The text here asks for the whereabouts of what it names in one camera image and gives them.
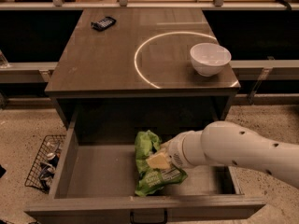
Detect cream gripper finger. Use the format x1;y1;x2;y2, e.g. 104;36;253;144
146;153;171;170

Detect green rice chip bag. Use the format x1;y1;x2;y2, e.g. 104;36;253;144
135;131;188;197

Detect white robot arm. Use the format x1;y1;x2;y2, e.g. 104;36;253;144
146;121;299;188

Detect open grey top drawer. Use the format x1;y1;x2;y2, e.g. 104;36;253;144
25;106;265;224

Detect grey drawer cabinet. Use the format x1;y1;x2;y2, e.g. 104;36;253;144
46;7;240;141

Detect white bowl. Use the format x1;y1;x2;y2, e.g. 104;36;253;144
190;43;232;77

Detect dark blue snack bar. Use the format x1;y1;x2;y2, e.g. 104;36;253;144
91;17;116;32

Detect black drawer handle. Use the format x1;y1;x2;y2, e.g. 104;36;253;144
130;209;168;224

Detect cans in wire basket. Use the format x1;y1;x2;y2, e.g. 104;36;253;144
38;142;62;192

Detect black wire basket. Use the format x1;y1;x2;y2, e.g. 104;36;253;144
24;134;65;193

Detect metal rail frame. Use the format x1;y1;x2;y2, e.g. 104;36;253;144
0;0;299;105

